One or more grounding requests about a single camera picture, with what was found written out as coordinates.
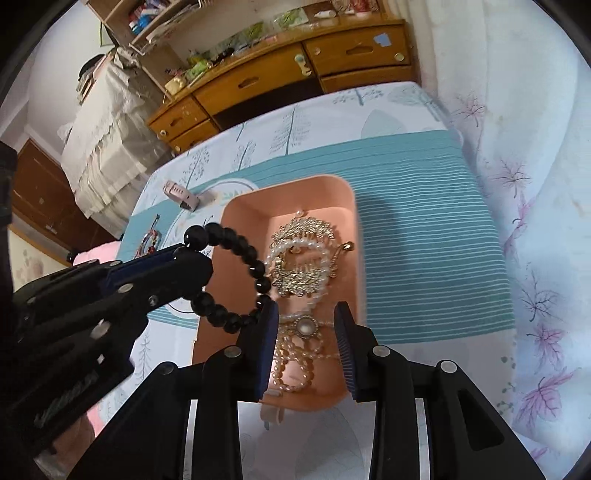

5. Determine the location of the pink blanket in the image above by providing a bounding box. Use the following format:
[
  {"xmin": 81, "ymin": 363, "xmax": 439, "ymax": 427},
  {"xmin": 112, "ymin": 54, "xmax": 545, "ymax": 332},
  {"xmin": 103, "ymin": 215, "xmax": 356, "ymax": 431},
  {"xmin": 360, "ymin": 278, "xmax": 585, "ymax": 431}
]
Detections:
[{"xmin": 71, "ymin": 240, "xmax": 123, "ymax": 266}]

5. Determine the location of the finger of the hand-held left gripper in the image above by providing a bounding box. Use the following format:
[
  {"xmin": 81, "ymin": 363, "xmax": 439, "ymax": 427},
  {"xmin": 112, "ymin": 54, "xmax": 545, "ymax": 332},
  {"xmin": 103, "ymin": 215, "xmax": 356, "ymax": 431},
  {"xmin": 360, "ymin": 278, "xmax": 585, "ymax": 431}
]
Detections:
[
  {"xmin": 120, "ymin": 253, "xmax": 215, "ymax": 319},
  {"xmin": 104, "ymin": 244, "xmax": 197, "ymax": 289}
]

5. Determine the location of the pink smart watch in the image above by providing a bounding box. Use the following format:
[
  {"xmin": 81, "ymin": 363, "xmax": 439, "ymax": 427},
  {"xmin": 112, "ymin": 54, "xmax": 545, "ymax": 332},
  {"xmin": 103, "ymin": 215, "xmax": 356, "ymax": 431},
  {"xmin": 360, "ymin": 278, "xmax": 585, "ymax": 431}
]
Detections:
[{"xmin": 163, "ymin": 181, "xmax": 201, "ymax": 212}]

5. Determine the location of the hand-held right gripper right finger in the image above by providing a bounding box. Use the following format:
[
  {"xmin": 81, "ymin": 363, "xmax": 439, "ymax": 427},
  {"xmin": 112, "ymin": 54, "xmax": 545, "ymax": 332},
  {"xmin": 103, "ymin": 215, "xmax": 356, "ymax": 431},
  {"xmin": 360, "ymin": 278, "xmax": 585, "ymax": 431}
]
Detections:
[{"xmin": 333, "ymin": 301, "xmax": 548, "ymax": 480}]

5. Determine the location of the dark wooden cabinet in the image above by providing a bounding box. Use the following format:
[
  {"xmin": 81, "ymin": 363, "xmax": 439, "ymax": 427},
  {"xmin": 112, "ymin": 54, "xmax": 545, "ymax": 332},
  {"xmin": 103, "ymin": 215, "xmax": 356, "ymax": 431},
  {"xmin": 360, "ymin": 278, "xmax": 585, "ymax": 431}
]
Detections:
[{"xmin": 9, "ymin": 138, "xmax": 116, "ymax": 264}]

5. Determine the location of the white lace cloth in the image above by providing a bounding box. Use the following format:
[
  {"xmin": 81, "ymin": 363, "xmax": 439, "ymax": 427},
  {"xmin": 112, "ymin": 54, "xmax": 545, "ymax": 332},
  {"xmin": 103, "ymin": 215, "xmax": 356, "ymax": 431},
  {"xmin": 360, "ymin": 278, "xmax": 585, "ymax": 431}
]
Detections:
[{"xmin": 60, "ymin": 60, "xmax": 171, "ymax": 217}]

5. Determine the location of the white pearl bracelet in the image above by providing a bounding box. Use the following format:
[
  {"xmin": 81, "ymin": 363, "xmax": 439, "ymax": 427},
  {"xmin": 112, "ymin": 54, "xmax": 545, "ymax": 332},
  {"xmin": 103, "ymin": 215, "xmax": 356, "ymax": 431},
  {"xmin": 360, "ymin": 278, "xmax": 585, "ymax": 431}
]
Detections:
[{"xmin": 267, "ymin": 233, "xmax": 345, "ymax": 301}]

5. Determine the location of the pink cardboard box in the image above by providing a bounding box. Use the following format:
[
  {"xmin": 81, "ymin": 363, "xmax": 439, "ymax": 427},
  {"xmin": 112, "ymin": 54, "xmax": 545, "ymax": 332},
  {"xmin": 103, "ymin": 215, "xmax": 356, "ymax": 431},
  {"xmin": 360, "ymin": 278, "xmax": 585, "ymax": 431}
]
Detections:
[{"xmin": 191, "ymin": 174, "xmax": 370, "ymax": 414}]

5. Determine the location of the black bead bracelet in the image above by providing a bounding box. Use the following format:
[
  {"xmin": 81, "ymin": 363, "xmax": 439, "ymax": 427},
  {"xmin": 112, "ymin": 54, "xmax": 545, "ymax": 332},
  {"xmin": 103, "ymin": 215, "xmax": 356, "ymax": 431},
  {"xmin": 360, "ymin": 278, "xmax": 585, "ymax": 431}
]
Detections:
[{"xmin": 184, "ymin": 222, "xmax": 274, "ymax": 334}]

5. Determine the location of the red string bracelet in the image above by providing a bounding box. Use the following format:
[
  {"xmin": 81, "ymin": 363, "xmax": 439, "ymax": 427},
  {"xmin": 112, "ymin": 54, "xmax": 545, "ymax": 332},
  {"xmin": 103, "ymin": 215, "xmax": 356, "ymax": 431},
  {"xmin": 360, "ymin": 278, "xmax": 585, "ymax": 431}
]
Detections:
[{"xmin": 136, "ymin": 213, "xmax": 162, "ymax": 257}]

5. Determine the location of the wooden desk with drawers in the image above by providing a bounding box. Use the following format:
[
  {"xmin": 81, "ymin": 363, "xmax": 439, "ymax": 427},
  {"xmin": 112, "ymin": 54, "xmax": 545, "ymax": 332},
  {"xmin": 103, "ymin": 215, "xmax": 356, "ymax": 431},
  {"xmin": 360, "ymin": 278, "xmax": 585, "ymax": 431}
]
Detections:
[{"xmin": 147, "ymin": 18, "xmax": 419, "ymax": 153}]

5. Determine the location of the wooden desk shelf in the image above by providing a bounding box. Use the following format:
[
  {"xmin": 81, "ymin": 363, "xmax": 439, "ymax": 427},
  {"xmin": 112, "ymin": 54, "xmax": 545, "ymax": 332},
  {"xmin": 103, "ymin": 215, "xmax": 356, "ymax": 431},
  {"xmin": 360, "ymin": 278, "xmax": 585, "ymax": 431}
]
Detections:
[{"xmin": 88, "ymin": 0, "xmax": 204, "ymax": 61}]

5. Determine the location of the gold ornate hair clip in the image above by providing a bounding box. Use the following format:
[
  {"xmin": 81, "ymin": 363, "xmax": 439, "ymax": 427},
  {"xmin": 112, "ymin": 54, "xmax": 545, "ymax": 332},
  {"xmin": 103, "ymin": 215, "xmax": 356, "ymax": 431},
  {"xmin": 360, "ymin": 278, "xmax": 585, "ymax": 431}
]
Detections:
[{"xmin": 270, "ymin": 217, "xmax": 356, "ymax": 298}]

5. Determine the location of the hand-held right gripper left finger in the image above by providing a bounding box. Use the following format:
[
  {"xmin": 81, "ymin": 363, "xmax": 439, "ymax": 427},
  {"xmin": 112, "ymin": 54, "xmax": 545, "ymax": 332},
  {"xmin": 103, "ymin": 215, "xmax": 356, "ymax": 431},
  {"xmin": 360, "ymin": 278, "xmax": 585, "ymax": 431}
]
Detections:
[{"xmin": 67, "ymin": 302, "xmax": 281, "ymax": 480}]

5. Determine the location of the long pearl necklace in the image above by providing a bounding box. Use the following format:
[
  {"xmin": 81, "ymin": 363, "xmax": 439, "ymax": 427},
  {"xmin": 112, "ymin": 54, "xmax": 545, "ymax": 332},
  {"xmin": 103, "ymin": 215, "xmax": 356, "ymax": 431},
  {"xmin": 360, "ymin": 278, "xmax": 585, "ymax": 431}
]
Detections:
[{"xmin": 270, "ymin": 295, "xmax": 342, "ymax": 395}]

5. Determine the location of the round pearl brooch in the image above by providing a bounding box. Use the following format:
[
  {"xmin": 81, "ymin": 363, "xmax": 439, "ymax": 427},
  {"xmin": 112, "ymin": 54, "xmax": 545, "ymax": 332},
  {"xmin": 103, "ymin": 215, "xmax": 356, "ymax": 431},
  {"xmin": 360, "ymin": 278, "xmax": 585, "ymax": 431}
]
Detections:
[{"xmin": 288, "ymin": 316, "xmax": 319, "ymax": 340}]

